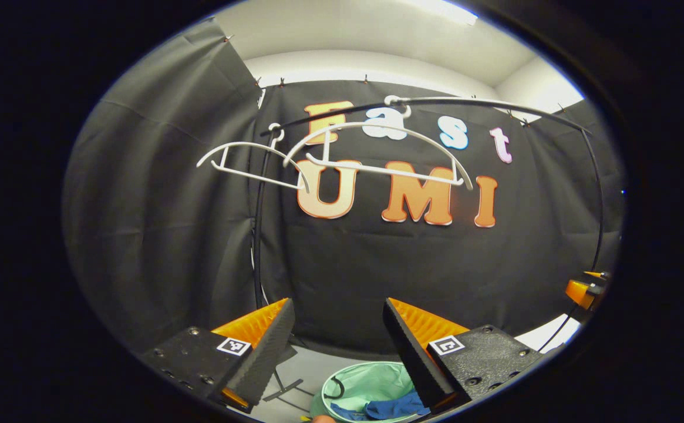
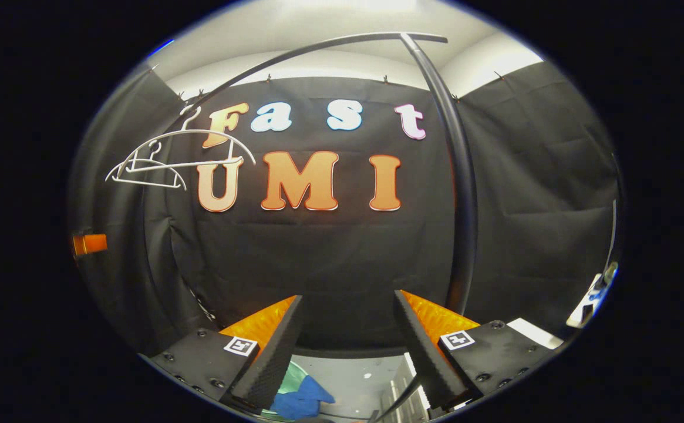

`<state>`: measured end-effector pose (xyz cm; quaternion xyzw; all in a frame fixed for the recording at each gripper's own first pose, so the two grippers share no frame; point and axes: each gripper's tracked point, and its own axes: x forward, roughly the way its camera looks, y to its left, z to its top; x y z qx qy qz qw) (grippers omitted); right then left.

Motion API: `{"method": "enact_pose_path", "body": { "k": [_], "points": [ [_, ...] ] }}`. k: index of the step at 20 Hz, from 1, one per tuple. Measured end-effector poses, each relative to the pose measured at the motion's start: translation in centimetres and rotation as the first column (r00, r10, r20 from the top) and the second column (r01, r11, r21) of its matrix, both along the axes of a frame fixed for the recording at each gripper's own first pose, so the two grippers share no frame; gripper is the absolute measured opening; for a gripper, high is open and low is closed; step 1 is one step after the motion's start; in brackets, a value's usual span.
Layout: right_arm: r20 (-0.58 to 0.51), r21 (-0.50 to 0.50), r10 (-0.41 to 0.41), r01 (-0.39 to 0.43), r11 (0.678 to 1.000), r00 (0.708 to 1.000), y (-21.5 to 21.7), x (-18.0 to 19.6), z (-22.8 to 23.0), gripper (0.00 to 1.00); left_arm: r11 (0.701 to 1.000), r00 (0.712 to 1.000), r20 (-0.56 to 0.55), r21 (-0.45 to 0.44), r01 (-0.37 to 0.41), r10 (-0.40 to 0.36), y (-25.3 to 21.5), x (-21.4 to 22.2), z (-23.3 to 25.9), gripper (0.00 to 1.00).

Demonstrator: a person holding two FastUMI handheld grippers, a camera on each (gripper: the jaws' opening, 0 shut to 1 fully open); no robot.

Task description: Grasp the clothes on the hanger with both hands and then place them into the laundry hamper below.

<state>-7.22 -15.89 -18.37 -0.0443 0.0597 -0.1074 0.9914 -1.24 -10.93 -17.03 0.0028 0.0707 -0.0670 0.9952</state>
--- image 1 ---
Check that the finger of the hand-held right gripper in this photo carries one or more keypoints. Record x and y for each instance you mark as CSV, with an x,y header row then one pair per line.
x,y
579,292

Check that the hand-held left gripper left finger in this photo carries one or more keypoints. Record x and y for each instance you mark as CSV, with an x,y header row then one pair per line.
x,y
265,355

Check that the row of small backdrop clips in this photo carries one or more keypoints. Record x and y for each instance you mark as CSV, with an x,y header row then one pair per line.
x,y
365,78

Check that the green laundry hamper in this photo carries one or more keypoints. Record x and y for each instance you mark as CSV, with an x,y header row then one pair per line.
x,y
371,382

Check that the white plastic hanger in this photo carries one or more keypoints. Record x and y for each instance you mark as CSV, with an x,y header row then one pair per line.
x,y
377,124
242,144

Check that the black backdrop cloth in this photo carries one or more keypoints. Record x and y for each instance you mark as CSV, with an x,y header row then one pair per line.
x,y
165,223

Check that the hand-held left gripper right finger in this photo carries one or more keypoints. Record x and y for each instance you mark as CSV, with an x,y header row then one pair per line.
x,y
412,361

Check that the black clothes rack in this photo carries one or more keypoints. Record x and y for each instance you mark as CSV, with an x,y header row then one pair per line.
x,y
494,104

